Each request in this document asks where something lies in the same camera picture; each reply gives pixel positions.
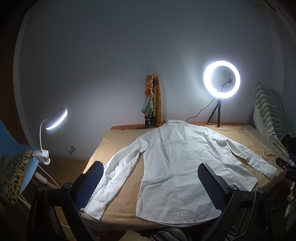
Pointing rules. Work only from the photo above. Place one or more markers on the gooseneck phone holder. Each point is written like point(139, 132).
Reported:
point(229, 81)

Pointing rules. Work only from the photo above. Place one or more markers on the person's striped clothing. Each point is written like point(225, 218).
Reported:
point(166, 235)

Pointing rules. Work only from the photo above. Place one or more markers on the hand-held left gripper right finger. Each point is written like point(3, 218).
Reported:
point(210, 185)

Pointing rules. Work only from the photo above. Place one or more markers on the thin striped pillow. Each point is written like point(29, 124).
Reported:
point(278, 109)

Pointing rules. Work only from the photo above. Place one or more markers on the leopard print cloth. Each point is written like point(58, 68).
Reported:
point(13, 171)

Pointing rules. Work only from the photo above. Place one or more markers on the metal wall fitting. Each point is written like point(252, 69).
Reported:
point(72, 148)

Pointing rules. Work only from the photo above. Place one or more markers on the black mini tripod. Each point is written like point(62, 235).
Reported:
point(218, 111)

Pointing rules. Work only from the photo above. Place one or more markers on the tan blanket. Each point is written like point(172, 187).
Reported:
point(124, 192)

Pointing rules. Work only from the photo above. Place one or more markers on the white towel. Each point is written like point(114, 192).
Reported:
point(291, 204)

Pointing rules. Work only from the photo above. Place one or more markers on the white clip lamp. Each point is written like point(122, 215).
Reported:
point(57, 120)

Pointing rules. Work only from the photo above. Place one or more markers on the green wavy striped pillow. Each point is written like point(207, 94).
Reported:
point(266, 109)

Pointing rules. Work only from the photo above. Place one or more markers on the blue chair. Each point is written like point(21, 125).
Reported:
point(9, 141)

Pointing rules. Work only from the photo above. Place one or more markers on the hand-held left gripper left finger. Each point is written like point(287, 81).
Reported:
point(91, 183)

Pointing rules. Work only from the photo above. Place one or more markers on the white long-sleeved shirt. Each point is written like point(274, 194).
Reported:
point(173, 162)

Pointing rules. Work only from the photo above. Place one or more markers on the black cloth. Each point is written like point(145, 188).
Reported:
point(289, 143)

